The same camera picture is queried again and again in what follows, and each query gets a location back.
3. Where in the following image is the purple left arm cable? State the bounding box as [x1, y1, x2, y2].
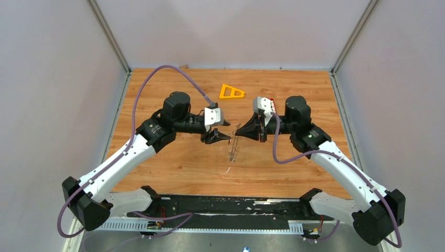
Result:
[57, 65, 219, 252]

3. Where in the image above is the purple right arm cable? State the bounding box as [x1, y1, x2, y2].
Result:
[271, 113, 402, 249]

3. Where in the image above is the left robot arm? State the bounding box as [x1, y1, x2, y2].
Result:
[62, 91, 230, 231]

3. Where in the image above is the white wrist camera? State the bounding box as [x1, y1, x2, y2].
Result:
[252, 97, 272, 126]
[204, 108, 224, 127]

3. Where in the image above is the white slotted cable duct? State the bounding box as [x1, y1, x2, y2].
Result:
[101, 219, 304, 235]

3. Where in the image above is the red toy window block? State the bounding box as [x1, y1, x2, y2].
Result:
[269, 99, 276, 113]

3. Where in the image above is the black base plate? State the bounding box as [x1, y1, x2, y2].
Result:
[142, 194, 332, 230]

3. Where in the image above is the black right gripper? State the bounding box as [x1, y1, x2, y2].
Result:
[235, 112, 295, 143]

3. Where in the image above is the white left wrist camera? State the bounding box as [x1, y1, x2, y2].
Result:
[204, 108, 224, 127]

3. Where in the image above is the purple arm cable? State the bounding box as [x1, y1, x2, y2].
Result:
[271, 113, 402, 249]
[57, 65, 219, 252]

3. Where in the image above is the yellow triangular toy frame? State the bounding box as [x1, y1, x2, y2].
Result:
[219, 84, 245, 100]

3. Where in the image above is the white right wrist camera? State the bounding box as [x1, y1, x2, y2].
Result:
[252, 97, 272, 126]

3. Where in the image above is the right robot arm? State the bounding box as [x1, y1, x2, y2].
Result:
[236, 96, 406, 248]

